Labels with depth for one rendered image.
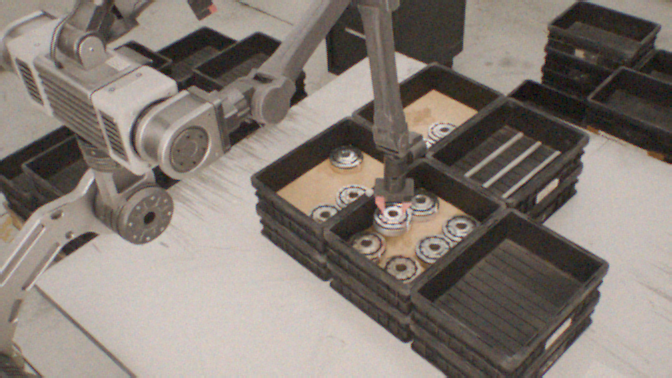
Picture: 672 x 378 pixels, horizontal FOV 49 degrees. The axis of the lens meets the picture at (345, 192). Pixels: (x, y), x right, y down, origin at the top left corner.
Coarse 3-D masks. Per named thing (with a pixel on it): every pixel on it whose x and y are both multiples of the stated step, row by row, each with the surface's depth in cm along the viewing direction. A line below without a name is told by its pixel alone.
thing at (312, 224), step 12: (324, 132) 219; (372, 132) 218; (288, 156) 211; (264, 168) 208; (252, 180) 204; (264, 192) 202; (276, 204) 200; (288, 204) 196; (300, 216) 193; (336, 216) 192; (312, 228) 191
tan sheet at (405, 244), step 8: (440, 200) 209; (440, 208) 207; (448, 208) 207; (456, 208) 206; (440, 216) 204; (448, 216) 204; (416, 224) 202; (424, 224) 202; (432, 224) 202; (440, 224) 202; (376, 232) 201; (408, 232) 200; (416, 232) 200; (424, 232) 200; (432, 232) 200; (440, 232) 200; (392, 240) 198; (400, 240) 198; (408, 240) 198; (416, 240) 198; (392, 248) 196; (400, 248) 196; (408, 248) 196
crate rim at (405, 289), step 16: (448, 176) 202; (480, 192) 196; (352, 208) 194; (336, 224) 190; (480, 224) 187; (336, 240) 185; (464, 240) 183; (352, 256) 183; (448, 256) 180; (384, 272) 177; (400, 288) 174
